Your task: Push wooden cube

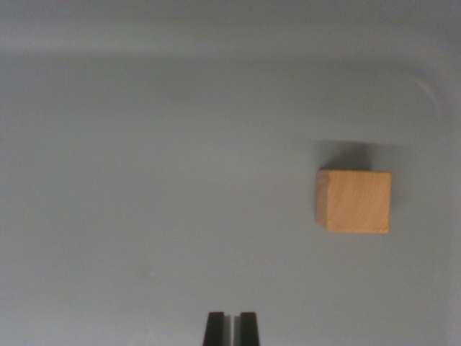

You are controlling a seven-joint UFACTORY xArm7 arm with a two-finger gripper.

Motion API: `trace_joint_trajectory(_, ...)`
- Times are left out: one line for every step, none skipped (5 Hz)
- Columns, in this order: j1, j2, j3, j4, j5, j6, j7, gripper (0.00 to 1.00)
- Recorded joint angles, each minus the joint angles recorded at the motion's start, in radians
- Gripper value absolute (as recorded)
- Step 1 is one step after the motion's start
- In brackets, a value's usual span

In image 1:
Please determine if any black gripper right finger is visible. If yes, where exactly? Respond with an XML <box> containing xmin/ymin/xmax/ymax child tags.
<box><xmin>233</xmin><ymin>311</ymin><xmax>261</xmax><ymax>346</ymax></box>

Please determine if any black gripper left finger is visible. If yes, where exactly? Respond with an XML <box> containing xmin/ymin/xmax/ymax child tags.
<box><xmin>203</xmin><ymin>311</ymin><xmax>233</xmax><ymax>346</ymax></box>

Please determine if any wooden cube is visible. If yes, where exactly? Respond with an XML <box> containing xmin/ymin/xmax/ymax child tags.
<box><xmin>315</xmin><ymin>169</ymin><xmax>393</xmax><ymax>234</ymax></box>

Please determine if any grey plastic bin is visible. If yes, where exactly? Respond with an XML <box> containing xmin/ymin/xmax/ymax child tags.
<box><xmin>0</xmin><ymin>0</ymin><xmax>461</xmax><ymax>346</ymax></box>

